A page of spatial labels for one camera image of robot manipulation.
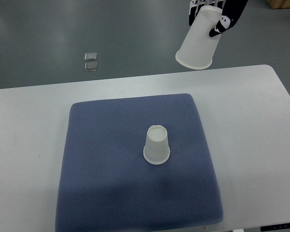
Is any white paper cup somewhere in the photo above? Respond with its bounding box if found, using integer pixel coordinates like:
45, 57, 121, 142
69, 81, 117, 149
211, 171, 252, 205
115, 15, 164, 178
175, 5, 222, 70
143, 125, 170, 165

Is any blue-grey textured mat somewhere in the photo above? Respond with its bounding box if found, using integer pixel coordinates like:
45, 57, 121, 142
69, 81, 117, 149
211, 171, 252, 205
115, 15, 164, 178
55, 94, 223, 232

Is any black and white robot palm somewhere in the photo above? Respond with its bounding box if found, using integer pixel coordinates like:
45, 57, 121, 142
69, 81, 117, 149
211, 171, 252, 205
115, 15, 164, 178
188, 0, 248, 37

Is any wooden furniture corner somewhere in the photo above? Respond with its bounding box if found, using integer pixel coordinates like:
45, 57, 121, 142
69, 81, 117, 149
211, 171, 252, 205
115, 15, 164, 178
266, 0, 290, 9

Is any white paper cup on mat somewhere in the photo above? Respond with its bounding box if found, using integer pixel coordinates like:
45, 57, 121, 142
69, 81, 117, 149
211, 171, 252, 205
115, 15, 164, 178
143, 125, 170, 165

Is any black table control panel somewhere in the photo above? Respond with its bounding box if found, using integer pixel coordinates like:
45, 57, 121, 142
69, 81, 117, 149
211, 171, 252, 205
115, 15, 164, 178
260, 223, 290, 232

